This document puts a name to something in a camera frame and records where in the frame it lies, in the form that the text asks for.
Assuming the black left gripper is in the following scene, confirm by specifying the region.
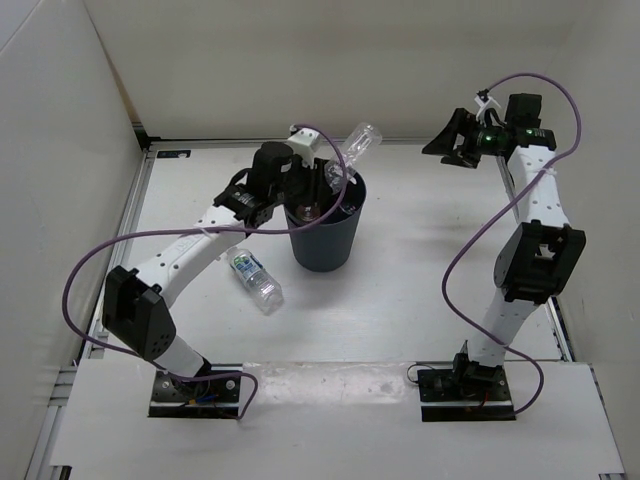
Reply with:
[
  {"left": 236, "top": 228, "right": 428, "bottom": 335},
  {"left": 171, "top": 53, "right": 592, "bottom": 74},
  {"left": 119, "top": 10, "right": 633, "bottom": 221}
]
[{"left": 271, "top": 153, "right": 333, "bottom": 210}]

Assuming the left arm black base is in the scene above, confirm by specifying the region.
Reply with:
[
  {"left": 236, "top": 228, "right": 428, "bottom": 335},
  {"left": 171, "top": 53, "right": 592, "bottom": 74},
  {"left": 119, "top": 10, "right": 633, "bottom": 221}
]
[{"left": 147, "top": 364, "right": 243, "bottom": 419}]

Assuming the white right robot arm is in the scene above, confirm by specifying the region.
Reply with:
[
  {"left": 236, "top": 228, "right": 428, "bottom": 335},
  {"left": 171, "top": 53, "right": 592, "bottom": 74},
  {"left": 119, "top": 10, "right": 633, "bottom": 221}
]
[{"left": 422, "top": 91, "right": 586, "bottom": 400}]

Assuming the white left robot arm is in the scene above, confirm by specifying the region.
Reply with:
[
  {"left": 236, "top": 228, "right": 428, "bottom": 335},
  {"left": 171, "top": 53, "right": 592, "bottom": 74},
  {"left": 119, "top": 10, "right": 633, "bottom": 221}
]
[{"left": 102, "top": 128, "right": 339, "bottom": 400}]

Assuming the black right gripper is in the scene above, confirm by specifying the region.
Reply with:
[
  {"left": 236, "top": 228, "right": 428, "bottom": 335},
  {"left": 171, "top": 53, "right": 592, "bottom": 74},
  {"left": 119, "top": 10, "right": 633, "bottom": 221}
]
[{"left": 421, "top": 109, "right": 503, "bottom": 170}]

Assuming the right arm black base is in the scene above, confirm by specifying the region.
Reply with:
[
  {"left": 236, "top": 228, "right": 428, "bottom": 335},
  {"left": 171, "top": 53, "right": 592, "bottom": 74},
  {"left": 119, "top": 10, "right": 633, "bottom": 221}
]
[{"left": 407, "top": 352, "right": 516, "bottom": 423}]

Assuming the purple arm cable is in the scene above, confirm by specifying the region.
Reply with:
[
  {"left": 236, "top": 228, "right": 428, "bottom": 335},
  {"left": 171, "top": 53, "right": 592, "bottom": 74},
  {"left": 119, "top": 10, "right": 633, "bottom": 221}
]
[
  {"left": 62, "top": 122, "right": 354, "bottom": 419},
  {"left": 442, "top": 73, "right": 584, "bottom": 416}
]

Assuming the white front cover board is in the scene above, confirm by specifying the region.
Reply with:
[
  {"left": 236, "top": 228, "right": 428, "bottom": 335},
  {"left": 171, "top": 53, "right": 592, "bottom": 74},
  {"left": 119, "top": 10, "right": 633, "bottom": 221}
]
[{"left": 51, "top": 359, "right": 623, "bottom": 479}]

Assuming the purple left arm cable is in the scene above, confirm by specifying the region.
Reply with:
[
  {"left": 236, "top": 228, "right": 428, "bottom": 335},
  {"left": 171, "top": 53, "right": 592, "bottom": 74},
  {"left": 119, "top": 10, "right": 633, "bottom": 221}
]
[{"left": 62, "top": 122, "right": 354, "bottom": 419}]

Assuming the aluminium table frame rail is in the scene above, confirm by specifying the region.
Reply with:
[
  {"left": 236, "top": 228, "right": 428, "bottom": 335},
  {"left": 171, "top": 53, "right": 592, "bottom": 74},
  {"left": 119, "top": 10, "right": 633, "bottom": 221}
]
[{"left": 27, "top": 139, "right": 154, "bottom": 480}]

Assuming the dark blue plastic bin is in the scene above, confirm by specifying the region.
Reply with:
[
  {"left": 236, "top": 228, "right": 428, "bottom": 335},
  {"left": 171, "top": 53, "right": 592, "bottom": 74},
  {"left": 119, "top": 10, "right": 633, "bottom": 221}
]
[{"left": 284, "top": 173, "right": 366, "bottom": 272}]

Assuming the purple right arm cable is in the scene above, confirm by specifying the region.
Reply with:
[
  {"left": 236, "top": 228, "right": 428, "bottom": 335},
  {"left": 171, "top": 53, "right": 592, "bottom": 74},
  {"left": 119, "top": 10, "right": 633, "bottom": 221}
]
[{"left": 442, "top": 73, "right": 584, "bottom": 416}]

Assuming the orange juice plastic bottle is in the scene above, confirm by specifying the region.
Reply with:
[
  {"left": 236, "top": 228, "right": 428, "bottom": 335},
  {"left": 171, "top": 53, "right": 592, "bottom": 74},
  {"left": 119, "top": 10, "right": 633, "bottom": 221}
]
[{"left": 294, "top": 204, "right": 322, "bottom": 223}]

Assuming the green label clear bottle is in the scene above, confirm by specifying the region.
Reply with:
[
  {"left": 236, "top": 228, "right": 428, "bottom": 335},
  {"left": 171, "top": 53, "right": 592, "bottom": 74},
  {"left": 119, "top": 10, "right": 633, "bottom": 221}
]
[{"left": 226, "top": 247, "right": 284, "bottom": 315}]

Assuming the clear unlabelled plastic bottle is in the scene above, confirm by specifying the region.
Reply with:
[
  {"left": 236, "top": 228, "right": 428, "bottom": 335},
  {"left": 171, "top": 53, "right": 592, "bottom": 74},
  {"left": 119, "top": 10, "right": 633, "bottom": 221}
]
[{"left": 324, "top": 122, "right": 382, "bottom": 194}]

